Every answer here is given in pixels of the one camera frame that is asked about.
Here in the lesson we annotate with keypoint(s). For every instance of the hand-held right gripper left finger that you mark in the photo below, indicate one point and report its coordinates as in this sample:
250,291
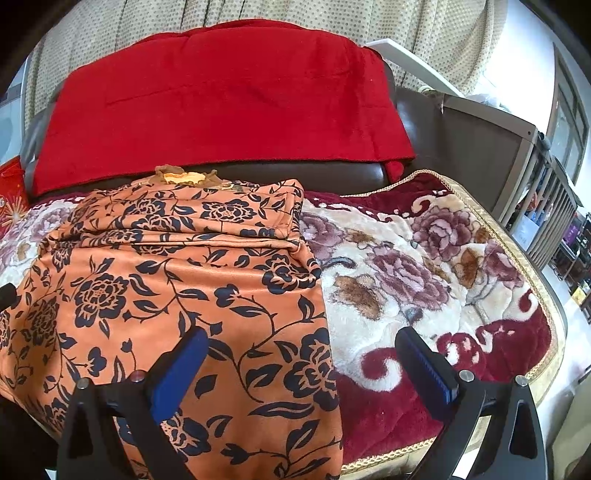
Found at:
180,374

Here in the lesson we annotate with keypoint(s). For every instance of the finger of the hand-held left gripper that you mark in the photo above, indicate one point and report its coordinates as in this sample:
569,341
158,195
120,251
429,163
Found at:
7,297

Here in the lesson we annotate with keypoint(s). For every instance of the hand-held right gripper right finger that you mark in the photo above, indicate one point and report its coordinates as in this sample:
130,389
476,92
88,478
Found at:
427,369

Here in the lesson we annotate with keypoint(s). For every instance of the orange floral shirt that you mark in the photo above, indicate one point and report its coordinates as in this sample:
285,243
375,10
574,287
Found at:
184,277

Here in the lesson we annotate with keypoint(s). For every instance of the floral plush blanket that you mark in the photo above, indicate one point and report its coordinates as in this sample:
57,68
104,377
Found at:
415,277

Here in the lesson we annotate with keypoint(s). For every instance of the white standing appliance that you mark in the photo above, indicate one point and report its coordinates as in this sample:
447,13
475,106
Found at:
9,134

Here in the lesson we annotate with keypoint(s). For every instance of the cluttered dark shelf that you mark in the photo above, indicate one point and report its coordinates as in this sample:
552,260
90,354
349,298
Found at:
575,267

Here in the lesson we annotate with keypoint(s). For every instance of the grey crib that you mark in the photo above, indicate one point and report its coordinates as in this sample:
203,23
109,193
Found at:
489,147

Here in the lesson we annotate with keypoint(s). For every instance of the brown leather sofa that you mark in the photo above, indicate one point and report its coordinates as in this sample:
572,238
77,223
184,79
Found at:
415,134

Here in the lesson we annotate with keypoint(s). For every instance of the red fleece blanket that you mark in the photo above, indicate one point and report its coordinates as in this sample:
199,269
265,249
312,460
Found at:
207,101

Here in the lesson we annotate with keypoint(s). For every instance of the window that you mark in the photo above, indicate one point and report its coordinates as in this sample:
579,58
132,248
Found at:
568,124

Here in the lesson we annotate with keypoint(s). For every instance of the white board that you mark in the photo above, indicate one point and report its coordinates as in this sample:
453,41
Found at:
415,64

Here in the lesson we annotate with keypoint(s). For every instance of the beige dotted curtain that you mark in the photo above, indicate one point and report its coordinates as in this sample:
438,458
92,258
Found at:
415,27

